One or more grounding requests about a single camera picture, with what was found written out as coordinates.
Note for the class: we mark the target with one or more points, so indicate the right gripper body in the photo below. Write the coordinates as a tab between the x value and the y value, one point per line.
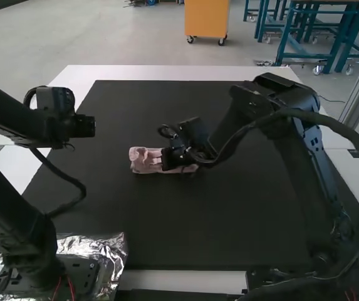
177	155

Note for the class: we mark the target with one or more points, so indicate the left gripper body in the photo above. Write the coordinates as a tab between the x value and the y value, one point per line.
79	127

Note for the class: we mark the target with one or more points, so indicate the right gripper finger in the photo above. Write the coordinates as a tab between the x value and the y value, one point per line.
157	155
157	162

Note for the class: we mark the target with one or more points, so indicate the pale towel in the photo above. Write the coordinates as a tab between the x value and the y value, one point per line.
141	163

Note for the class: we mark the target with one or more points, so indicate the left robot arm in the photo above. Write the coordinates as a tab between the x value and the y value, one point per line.
3	103

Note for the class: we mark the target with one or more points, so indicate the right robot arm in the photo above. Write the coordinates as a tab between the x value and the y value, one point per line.
292	94

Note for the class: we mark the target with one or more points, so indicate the black mat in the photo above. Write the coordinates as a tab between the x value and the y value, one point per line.
166	219

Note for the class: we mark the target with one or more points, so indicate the silver foil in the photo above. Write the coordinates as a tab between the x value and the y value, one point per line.
104	247

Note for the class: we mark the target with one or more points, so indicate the yellow wheeled cart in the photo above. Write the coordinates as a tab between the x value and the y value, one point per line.
205	17

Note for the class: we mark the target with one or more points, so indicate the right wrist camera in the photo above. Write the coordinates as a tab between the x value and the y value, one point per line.
193	130

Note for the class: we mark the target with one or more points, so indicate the blue metal frame table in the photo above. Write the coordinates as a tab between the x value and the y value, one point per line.
329	47
262	19

